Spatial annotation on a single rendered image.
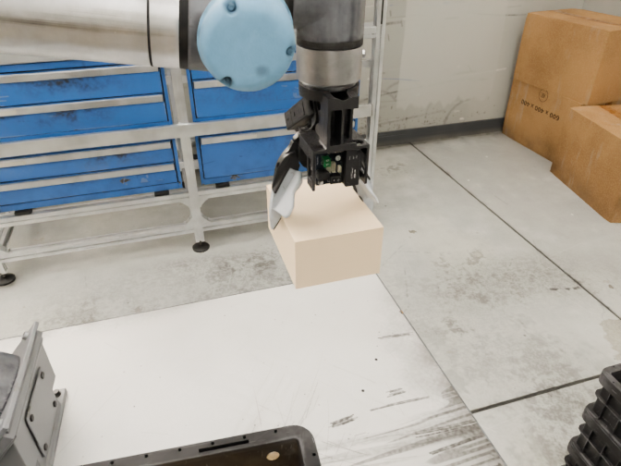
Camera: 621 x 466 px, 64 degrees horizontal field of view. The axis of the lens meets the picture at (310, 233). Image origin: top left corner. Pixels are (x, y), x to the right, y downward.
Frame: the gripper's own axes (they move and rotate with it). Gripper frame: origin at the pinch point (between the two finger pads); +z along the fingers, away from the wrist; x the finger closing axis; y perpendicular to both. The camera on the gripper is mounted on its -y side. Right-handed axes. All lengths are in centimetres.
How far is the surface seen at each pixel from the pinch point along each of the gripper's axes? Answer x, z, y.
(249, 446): -16.6, 3.6, 29.8
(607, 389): 53, 39, 14
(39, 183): -69, 54, -140
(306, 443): -11.5, 3.6, 31.1
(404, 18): 126, 18, -226
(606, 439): 53, 49, 18
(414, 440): 7.8, 26.6, 20.4
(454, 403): 16.5, 26.5, 16.5
